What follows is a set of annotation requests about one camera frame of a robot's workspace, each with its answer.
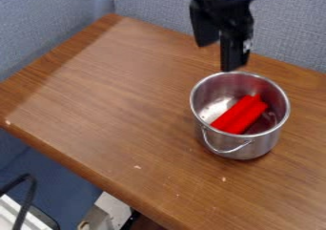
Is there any white ribbed object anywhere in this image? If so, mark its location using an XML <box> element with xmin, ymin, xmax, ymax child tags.
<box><xmin>0</xmin><ymin>195</ymin><xmax>59</xmax><ymax>230</ymax></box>

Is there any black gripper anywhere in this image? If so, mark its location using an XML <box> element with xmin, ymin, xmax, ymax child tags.
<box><xmin>190</xmin><ymin>0</ymin><xmax>255</xmax><ymax>72</ymax></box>

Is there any white box under table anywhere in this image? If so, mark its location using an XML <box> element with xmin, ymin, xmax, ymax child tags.
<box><xmin>76</xmin><ymin>193</ymin><xmax>131</xmax><ymax>230</ymax></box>

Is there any metal pot with handle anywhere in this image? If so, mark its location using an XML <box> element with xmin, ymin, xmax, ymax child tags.
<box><xmin>190</xmin><ymin>72</ymin><xmax>290</xmax><ymax>160</ymax></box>

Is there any red plastic block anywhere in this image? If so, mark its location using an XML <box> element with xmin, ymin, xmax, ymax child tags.
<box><xmin>210</xmin><ymin>94</ymin><xmax>267</xmax><ymax>135</ymax></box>

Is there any black cable loop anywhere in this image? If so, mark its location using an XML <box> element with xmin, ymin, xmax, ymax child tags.
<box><xmin>0</xmin><ymin>173</ymin><xmax>39</xmax><ymax>230</ymax></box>

